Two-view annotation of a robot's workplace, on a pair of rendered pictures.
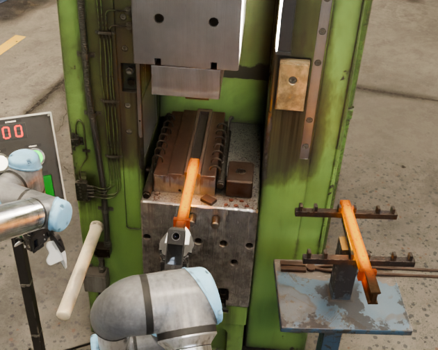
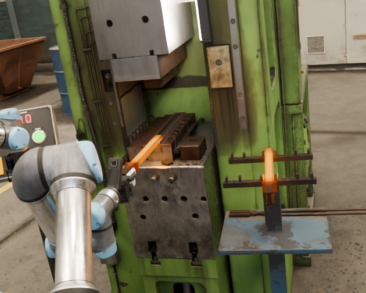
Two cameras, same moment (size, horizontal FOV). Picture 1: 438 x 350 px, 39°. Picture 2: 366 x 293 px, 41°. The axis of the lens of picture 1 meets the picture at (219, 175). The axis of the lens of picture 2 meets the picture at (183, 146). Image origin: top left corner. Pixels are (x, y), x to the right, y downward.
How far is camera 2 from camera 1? 0.75 m
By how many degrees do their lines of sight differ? 20
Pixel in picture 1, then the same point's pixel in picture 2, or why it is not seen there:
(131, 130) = (115, 122)
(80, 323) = not seen: outside the picture
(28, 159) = (9, 111)
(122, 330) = (24, 181)
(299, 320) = (234, 245)
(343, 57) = (253, 39)
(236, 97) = (203, 102)
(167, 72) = (122, 63)
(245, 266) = (205, 218)
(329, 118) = (255, 91)
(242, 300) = (209, 253)
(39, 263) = not seen: hidden behind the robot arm
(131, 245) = not seen: hidden behind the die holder
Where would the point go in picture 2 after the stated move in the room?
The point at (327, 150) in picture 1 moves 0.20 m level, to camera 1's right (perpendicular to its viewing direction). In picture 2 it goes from (260, 119) to (309, 115)
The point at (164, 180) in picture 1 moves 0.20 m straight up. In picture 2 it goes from (135, 152) to (126, 107)
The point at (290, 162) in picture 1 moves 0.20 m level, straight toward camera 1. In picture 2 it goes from (234, 132) to (221, 150)
